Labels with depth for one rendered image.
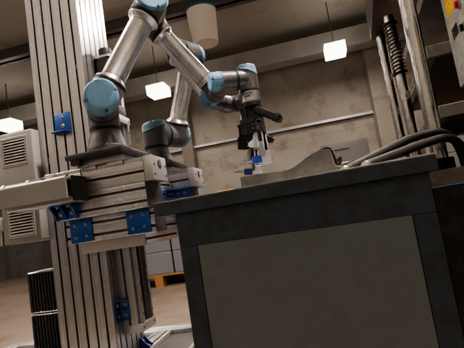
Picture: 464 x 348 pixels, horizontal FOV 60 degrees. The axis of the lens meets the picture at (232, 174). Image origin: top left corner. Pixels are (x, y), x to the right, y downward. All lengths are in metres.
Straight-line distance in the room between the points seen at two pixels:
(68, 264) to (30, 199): 0.41
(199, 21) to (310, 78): 4.51
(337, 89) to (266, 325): 9.92
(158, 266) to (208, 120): 6.22
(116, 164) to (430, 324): 1.08
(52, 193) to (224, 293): 0.70
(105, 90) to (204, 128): 9.61
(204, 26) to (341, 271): 6.36
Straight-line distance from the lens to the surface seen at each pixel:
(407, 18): 1.87
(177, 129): 2.11
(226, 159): 10.72
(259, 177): 1.65
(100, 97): 1.45
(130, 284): 1.78
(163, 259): 5.47
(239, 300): 1.07
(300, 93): 10.78
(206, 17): 7.20
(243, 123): 1.55
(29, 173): 1.89
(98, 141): 1.55
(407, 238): 1.01
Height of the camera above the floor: 0.73
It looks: 6 degrees up
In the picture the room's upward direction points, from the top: 9 degrees counter-clockwise
